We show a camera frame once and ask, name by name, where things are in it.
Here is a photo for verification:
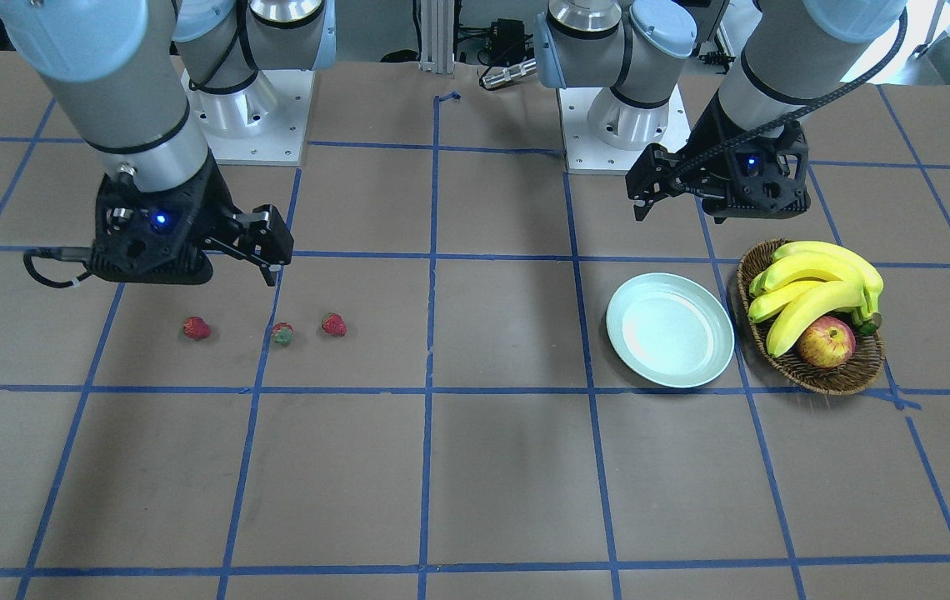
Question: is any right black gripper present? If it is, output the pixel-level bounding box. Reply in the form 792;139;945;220
87;155;293;288

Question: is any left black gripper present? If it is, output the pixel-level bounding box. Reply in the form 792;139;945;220
627;92;812;223

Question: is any greenish red strawberry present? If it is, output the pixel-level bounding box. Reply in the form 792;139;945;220
270;322;295;347

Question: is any light green plate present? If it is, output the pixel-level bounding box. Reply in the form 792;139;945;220
604;272;735;388

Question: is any silver cylinder connector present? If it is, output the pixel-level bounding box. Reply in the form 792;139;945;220
477;58;538;92

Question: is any yellow banana bunch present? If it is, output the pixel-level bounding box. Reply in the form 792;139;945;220
741;240;885;358

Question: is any red apple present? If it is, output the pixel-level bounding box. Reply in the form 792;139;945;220
794;316;856;369

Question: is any brown wicker basket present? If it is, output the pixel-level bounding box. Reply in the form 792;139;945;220
730;239;885;395

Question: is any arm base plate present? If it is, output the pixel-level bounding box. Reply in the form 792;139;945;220
557;87;691;175
186;71;316;168

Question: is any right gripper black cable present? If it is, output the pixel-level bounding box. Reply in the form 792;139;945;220
22;247;97;290

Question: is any aluminium frame post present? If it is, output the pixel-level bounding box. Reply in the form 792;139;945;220
417;1;457;78

